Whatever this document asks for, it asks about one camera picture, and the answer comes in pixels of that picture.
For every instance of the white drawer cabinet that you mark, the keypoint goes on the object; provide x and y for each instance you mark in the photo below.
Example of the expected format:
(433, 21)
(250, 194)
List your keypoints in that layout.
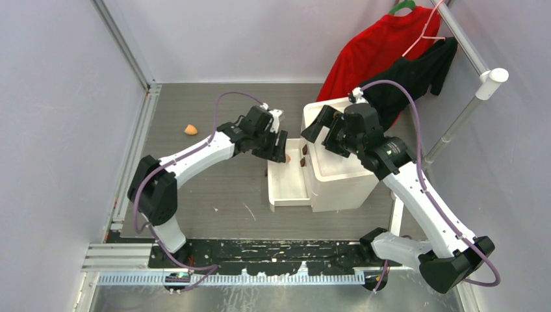
(333, 182)

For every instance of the white bottom drawer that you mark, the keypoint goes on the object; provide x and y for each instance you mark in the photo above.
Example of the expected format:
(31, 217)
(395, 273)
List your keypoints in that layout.
(286, 182)

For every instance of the black shirt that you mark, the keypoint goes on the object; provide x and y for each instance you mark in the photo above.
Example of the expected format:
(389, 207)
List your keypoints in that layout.
(427, 73)

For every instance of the orange makeup sponge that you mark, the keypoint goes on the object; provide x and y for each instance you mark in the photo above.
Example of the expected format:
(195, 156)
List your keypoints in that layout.
(190, 130)

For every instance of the aluminium frame rail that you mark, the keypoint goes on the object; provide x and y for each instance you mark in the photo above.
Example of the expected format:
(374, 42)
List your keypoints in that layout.
(128, 97)

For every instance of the red shirt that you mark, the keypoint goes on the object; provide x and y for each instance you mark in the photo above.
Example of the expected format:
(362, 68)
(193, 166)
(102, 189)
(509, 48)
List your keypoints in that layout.
(376, 48)

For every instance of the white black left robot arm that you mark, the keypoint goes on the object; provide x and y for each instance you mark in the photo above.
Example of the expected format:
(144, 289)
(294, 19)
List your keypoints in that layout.
(155, 184)

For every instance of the pink hanger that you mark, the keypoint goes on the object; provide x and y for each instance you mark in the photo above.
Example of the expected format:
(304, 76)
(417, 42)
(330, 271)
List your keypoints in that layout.
(423, 33)

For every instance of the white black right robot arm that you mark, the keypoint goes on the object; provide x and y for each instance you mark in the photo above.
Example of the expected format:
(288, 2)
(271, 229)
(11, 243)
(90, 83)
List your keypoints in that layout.
(451, 252)

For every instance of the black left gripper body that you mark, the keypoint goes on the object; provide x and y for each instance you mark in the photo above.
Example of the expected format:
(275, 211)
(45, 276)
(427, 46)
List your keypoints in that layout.
(264, 143)

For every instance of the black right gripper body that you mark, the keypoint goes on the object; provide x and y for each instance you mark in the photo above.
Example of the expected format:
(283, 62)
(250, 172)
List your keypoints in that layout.
(339, 141)

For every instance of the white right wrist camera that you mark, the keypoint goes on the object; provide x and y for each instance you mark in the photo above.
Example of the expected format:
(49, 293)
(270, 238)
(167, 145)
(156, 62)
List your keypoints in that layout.
(356, 96)

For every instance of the green hanger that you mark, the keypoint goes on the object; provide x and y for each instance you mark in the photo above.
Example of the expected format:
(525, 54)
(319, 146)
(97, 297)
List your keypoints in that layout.
(409, 4)

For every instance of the metal clothes rack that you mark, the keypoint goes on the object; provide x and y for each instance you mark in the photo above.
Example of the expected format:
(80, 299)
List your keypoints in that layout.
(453, 155)

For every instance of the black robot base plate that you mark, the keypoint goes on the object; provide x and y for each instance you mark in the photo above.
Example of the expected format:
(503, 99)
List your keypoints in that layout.
(278, 257)

